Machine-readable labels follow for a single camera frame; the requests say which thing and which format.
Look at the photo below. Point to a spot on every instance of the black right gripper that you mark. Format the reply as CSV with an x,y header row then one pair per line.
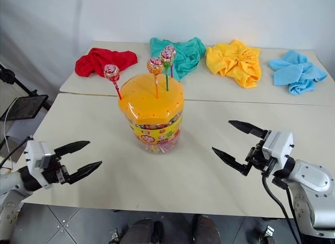
x,y
257,157

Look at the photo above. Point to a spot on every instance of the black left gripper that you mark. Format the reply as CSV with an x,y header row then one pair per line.
x,y
56,172

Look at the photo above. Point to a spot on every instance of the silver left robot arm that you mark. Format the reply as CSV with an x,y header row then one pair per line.
x,y
9,183

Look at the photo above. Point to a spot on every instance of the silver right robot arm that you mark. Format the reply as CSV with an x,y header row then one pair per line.
x,y
312,183

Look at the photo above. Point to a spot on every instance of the lollipop with red stick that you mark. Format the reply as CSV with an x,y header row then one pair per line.
x,y
112,72

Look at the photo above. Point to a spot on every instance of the lollipop with green stick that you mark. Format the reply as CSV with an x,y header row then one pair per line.
x,y
166,59

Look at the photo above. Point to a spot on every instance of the lollipop with orange stick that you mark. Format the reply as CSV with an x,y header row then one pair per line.
x,y
155,66

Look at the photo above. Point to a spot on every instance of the lollipop with purple stick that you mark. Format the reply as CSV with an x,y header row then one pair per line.
x,y
170,49

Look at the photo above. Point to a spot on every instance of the black tablet screen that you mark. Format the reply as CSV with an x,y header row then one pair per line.
x,y
24,108

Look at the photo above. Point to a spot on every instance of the yellow cloth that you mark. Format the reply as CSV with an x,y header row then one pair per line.
x,y
234,63

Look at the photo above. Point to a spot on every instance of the clear plastic candy jar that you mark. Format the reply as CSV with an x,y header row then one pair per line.
x,y
157,136

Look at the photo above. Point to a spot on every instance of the dark rounded shape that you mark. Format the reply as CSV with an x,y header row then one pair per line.
x,y
137,232
206,229

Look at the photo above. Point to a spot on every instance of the orange perforated jar lid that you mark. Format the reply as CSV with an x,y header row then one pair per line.
x,y
150,100

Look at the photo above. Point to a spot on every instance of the light blue cloth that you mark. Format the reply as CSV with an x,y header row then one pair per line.
x,y
297,71

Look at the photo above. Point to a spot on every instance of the teal cloth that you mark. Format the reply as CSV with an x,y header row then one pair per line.
x,y
187,54

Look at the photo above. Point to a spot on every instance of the red cloth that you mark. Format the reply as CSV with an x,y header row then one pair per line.
x,y
104,59

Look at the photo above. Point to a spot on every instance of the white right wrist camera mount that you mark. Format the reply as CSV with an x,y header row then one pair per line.
x,y
278,145

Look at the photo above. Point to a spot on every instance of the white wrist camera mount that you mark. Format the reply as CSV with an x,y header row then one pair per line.
x,y
278,145
36,156

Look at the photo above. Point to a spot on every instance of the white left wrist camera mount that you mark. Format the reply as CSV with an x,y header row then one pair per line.
x,y
36,156

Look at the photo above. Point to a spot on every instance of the small metal bracket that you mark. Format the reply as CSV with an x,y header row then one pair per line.
x,y
268,232

